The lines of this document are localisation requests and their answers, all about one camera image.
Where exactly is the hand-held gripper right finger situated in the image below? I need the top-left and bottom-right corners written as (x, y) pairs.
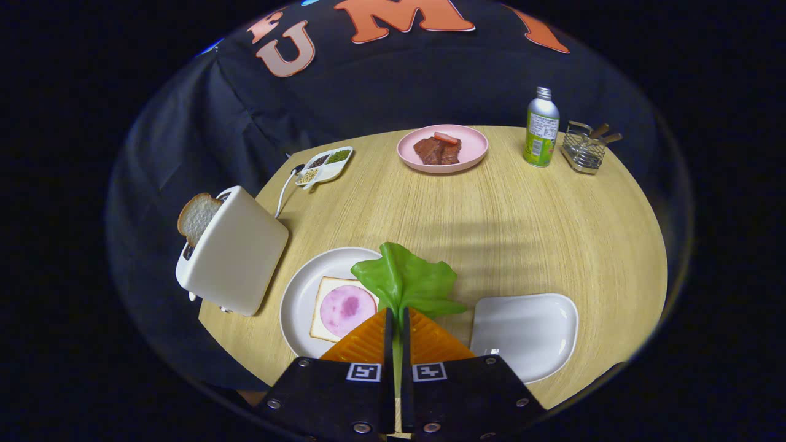
top-left (400, 307), bottom-right (547, 442)

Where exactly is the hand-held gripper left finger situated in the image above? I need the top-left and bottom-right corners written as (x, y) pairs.
top-left (255, 308), bottom-right (395, 442)

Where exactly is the green lettuce leaf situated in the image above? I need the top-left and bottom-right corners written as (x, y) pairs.
top-left (351, 242), bottom-right (467, 400)

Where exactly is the toasted bread slice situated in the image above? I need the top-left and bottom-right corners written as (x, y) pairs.
top-left (177, 193), bottom-right (223, 247)

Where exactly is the white bread slice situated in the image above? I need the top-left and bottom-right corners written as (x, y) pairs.
top-left (309, 276), bottom-right (380, 343)

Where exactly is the white rectangular plate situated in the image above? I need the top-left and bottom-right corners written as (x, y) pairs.
top-left (470, 293), bottom-right (579, 385)

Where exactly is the pink ham slice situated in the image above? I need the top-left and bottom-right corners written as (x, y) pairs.
top-left (320, 285), bottom-right (378, 337)

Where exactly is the white round plate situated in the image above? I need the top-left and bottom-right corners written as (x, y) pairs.
top-left (280, 247), bottom-right (384, 359)

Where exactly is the white toaster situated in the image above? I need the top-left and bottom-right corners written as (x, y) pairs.
top-left (176, 185), bottom-right (289, 317)

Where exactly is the white compartment dish with beans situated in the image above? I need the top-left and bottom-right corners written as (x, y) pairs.
top-left (295, 146), bottom-right (354, 191)

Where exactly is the pink round plate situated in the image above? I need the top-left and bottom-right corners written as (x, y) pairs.
top-left (397, 125), bottom-right (489, 174)

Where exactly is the silver green drink bottle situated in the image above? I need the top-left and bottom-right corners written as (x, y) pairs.
top-left (523, 87), bottom-right (560, 168)

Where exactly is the black backdrop cloth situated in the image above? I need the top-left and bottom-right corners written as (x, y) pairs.
top-left (104, 0), bottom-right (695, 394)

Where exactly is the white toaster cable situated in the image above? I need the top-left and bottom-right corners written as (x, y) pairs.
top-left (274, 164), bottom-right (306, 219)

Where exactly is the metal wire basket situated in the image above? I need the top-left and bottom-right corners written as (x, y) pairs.
top-left (560, 121), bottom-right (609, 175)

